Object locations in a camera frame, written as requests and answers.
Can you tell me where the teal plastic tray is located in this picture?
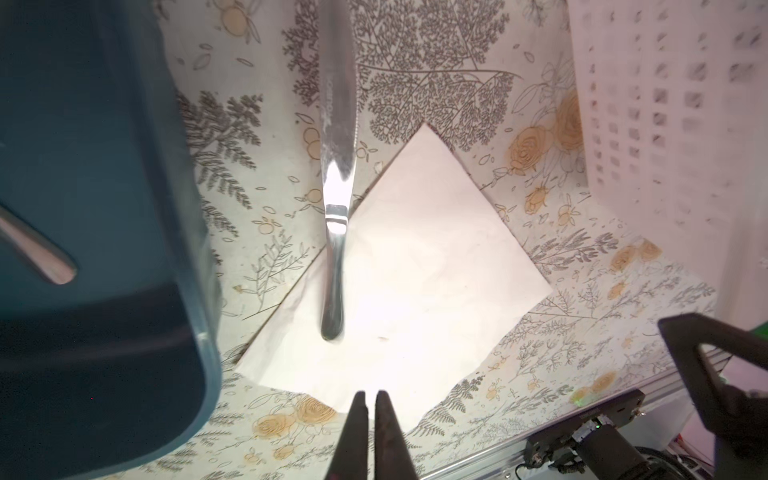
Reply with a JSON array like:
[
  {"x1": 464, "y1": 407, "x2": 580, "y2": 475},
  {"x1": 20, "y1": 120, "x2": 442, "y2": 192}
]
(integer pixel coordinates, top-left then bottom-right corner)
[{"x1": 1, "y1": 1, "x2": 222, "y2": 479}]

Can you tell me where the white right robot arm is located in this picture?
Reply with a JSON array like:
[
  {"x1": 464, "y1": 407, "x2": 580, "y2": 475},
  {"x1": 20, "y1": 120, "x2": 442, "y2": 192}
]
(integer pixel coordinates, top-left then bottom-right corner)
[{"x1": 575, "y1": 313, "x2": 767, "y2": 479}]

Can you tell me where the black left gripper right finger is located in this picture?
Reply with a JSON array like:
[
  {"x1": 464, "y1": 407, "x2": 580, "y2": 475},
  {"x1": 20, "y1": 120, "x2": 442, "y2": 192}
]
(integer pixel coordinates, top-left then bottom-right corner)
[{"x1": 374, "y1": 390, "x2": 419, "y2": 480}]

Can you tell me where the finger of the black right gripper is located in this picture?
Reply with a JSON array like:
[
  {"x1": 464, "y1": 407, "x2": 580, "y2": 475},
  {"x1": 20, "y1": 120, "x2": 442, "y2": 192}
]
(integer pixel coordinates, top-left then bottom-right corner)
[{"x1": 658, "y1": 313, "x2": 767, "y2": 479}]

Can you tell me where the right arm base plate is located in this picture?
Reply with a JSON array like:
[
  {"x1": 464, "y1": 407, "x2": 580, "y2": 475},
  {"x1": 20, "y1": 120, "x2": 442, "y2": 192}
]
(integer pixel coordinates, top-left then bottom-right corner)
[{"x1": 523, "y1": 389, "x2": 651, "y2": 479}]

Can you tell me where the white perforated plastic basket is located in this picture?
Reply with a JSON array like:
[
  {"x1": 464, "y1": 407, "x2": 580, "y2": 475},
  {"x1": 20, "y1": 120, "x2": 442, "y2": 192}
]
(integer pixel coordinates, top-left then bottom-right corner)
[{"x1": 568, "y1": 1, "x2": 767, "y2": 329}]

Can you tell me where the white paper napkin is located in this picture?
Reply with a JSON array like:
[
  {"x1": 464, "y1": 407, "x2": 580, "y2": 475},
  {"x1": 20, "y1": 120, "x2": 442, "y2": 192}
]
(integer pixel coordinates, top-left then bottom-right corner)
[{"x1": 236, "y1": 126, "x2": 551, "y2": 431}]

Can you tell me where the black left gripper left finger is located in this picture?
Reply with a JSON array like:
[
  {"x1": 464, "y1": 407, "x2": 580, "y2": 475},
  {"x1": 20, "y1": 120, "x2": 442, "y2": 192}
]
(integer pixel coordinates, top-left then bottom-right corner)
[{"x1": 325, "y1": 391, "x2": 369, "y2": 480}]

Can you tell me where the silver table knife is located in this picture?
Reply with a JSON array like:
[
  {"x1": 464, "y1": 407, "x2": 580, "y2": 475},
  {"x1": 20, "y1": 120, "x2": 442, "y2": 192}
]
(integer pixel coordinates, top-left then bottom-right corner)
[{"x1": 317, "y1": 1, "x2": 358, "y2": 341}]

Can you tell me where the silver fork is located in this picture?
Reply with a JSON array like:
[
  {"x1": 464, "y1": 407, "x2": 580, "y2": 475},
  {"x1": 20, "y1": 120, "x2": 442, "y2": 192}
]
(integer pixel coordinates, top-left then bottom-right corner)
[{"x1": 1, "y1": 206, "x2": 78, "y2": 286}]

